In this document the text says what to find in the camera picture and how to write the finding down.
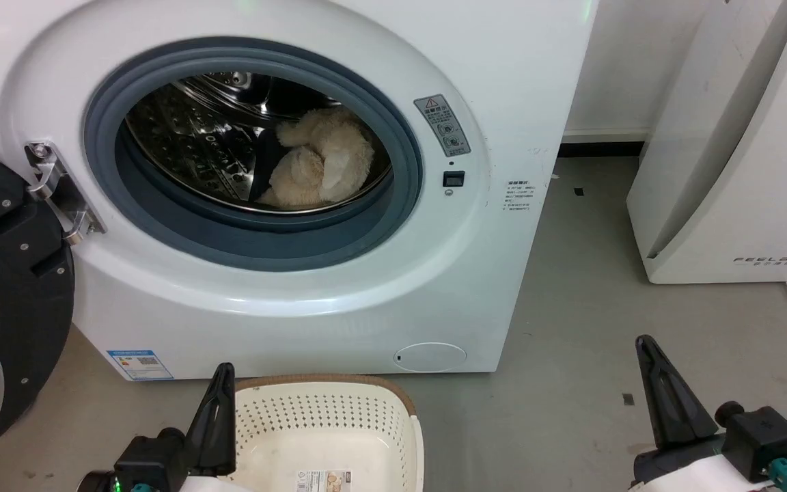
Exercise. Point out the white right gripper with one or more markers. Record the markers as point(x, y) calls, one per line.
point(687, 471)

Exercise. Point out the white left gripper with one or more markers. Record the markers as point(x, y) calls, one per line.
point(212, 484)

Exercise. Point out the cream plush toy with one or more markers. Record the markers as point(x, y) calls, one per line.
point(318, 160)

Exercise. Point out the white perforated laundry basket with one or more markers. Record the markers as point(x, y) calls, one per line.
point(325, 437)

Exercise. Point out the paper label on basket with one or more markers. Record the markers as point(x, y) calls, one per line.
point(324, 482)

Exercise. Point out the white front-load washing machine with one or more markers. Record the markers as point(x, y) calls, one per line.
point(366, 287)

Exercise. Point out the blue energy label sticker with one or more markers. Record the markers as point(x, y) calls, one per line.
point(139, 365)

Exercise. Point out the grey rubber door gasket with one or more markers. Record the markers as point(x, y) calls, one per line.
point(161, 232)

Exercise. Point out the oval white filter cover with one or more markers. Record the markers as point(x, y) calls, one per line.
point(430, 357)

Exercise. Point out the white air purifier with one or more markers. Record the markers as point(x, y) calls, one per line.
point(742, 171)

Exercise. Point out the black round washer door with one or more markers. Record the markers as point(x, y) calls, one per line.
point(18, 273)

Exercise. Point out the small printed text sticker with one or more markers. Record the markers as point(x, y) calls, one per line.
point(518, 196)

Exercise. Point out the chrome door hinge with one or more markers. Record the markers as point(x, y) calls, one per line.
point(59, 195)

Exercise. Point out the stainless steel washer drum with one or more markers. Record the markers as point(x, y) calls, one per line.
point(182, 143)

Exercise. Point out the black door latch socket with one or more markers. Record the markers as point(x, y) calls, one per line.
point(453, 179)

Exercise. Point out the grey warning sticker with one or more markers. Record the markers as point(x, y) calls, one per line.
point(441, 126)

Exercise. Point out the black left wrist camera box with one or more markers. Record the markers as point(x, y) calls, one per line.
point(151, 461)

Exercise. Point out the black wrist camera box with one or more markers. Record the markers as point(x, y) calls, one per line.
point(769, 437)
point(151, 461)

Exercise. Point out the teal left camera connector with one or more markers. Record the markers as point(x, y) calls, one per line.
point(142, 488)

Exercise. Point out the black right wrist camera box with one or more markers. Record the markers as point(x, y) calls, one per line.
point(769, 437)

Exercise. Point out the black wall baseboard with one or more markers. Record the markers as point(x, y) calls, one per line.
point(602, 149)

